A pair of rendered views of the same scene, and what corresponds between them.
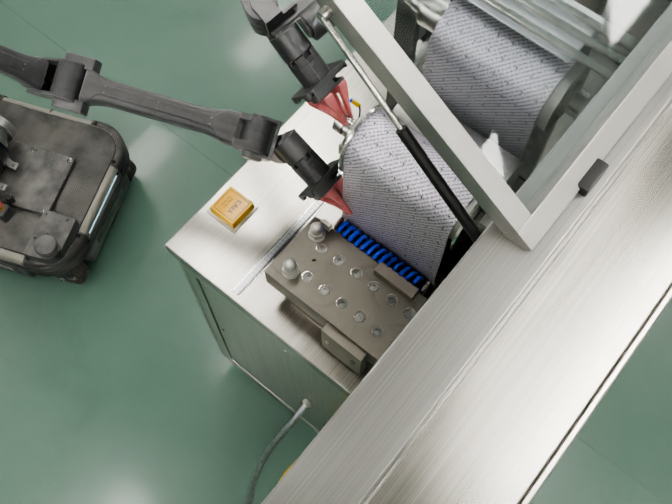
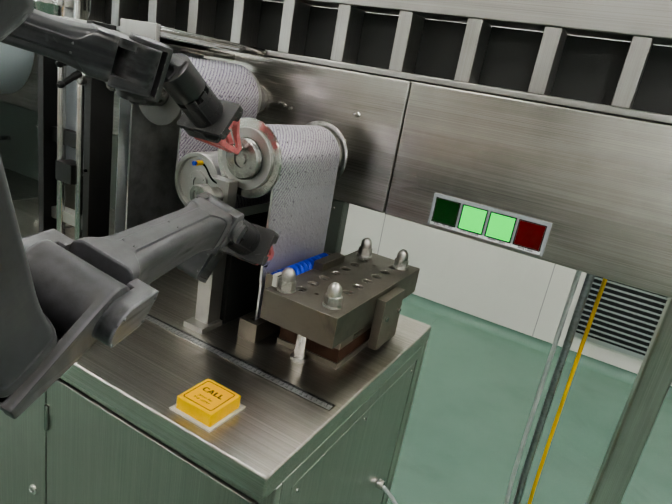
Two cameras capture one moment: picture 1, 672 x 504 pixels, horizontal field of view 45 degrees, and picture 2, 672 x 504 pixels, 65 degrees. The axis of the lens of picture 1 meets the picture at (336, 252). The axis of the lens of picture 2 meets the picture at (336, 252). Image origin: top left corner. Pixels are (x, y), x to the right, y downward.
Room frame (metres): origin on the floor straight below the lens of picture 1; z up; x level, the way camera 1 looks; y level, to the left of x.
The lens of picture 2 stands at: (0.79, 0.95, 1.42)
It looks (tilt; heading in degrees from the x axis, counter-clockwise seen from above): 18 degrees down; 258
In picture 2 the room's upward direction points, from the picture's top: 10 degrees clockwise
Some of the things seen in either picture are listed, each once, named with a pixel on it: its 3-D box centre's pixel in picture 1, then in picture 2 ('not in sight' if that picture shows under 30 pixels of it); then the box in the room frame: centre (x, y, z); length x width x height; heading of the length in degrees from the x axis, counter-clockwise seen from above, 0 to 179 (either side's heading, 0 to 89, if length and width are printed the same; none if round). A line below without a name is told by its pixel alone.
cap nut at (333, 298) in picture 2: (290, 266); (334, 294); (0.60, 0.09, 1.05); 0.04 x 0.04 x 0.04
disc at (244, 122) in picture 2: (363, 138); (248, 158); (0.77, -0.05, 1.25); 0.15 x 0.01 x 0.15; 141
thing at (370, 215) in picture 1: (390, 230); (299, 228); (0.65, -0.10, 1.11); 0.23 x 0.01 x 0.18; 51
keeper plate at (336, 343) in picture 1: (343, 350); (387, 318); (0.45, -0.02, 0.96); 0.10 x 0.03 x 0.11; 51
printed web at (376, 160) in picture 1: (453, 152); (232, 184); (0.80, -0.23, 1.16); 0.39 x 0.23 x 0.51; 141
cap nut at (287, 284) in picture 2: (316, 229); (287, 278); (0.68, 0.04, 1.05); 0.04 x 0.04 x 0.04
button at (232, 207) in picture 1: (232, 207); (208, 401); (0.79, 0.23, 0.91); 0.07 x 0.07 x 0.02; 51
